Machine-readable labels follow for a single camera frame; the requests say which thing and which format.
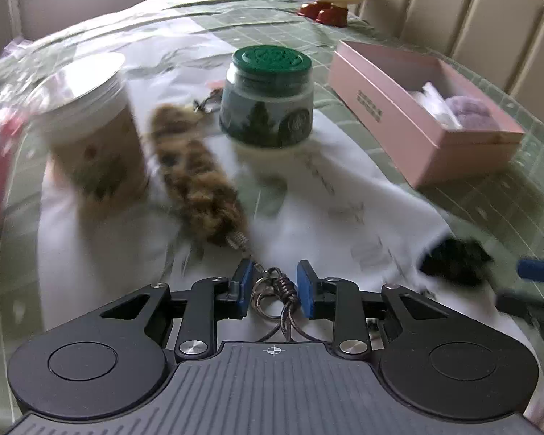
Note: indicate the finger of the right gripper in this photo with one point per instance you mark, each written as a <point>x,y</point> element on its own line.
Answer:
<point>531,269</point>
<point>522,306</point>

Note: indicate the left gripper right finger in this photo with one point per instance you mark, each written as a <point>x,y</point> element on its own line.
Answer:
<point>340,302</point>

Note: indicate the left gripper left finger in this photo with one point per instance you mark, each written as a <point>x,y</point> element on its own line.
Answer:
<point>207,302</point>

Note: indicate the black fabric flower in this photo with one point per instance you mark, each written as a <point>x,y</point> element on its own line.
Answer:
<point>461,263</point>

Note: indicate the leopard fur keychain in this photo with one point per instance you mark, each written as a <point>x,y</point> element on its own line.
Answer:
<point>204,196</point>

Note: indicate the white tissue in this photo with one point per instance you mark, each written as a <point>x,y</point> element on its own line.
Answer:
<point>431,100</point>

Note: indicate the lilac puff in box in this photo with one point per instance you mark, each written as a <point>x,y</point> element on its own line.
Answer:
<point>471,113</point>

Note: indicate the pink cardboard box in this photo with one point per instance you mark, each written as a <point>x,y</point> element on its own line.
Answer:
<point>379,85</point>

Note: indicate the white lidded jar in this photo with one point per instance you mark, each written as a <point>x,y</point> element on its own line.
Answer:
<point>83,115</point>

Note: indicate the green lidded jar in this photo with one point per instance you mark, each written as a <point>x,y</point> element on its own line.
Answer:
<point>267,99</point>

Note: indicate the beige padded chair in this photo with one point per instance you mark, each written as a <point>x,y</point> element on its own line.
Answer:
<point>501,40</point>

